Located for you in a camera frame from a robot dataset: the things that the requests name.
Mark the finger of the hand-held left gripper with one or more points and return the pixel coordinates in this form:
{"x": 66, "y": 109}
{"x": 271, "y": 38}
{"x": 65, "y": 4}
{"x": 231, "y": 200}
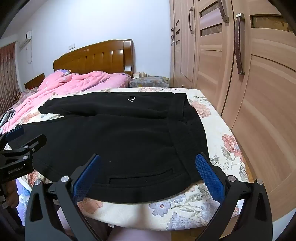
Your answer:
{"x": 14, "y": 134}
{"x": 34, "y": 141}

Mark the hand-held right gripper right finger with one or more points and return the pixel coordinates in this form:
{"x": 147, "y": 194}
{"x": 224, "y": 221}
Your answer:
{"x": 209, "y": 176}

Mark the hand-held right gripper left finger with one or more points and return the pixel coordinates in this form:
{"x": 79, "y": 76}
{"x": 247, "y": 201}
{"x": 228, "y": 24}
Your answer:
{"x": 86, "y": 176}

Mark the black pants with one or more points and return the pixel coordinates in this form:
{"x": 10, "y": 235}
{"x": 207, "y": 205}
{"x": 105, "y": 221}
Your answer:
{"x": 120, "y": 136}

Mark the person's left hand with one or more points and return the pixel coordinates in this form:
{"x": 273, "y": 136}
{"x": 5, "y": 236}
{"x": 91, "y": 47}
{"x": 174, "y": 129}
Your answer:
{"x": 11, "y": 193}

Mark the grey striped cloth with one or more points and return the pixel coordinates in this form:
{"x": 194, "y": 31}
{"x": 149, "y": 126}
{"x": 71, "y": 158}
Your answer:
{"x": 7, "y": 117}

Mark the floral bed sheet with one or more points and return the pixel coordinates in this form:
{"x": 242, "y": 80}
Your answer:
{"x": 222, "y": 148}

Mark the small wooden nightstand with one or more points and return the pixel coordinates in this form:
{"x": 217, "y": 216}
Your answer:
{"x": 34, "y": 81}

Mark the floral curtain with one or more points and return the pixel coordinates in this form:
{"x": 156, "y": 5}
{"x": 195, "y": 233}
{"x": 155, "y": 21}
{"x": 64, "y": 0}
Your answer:
{"x": 8, "y": 74}

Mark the pink quilt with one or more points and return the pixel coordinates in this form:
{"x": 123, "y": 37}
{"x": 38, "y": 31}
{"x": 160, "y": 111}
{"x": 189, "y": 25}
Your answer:
{"x": 69, "y": 85}

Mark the light wooden wardrobe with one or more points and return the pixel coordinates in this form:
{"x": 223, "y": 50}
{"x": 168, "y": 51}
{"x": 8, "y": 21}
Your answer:
{"x": 252, "y": 97}

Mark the white air conditioner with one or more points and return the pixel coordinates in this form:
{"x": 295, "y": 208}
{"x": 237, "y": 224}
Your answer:
{"x": 26, "y": 39}

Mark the wooden headboard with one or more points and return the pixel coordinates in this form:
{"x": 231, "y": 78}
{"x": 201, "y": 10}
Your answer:
{"x": 97, "y": 56}

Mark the nightstand with floral cover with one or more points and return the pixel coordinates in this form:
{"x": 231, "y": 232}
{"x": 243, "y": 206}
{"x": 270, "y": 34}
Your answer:
{"x": 149, "y": 82}

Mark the small bottles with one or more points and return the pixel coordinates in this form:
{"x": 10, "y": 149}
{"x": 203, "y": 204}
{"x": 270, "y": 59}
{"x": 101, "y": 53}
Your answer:
{"x": 144, "y": 74}

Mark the white wall socket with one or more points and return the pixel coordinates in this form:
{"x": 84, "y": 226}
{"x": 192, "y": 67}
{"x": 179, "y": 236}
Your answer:
{"x": 72, "y": 47}

